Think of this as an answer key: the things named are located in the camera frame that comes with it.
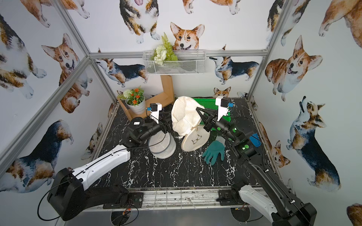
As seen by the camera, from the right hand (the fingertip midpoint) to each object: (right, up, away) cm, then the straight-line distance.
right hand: (202, 104), depth 59 cm
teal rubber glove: (+13, -27, +34) cm, 45 cm away
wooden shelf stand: (-24, +8, +55) cm, 60 cm away
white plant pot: (-40, -2, +39) cm, 56 cm away
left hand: (-13, -3, +12) cm, 18 cm away
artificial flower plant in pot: (-41, +5, +34) cm, 54 cm away
